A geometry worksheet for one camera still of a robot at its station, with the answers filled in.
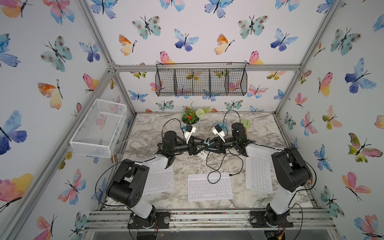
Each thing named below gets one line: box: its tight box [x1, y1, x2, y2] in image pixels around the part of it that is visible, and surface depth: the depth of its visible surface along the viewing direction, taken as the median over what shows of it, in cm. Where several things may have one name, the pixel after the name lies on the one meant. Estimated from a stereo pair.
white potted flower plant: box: [181, 100, 211, 125], surface depth 101 cm
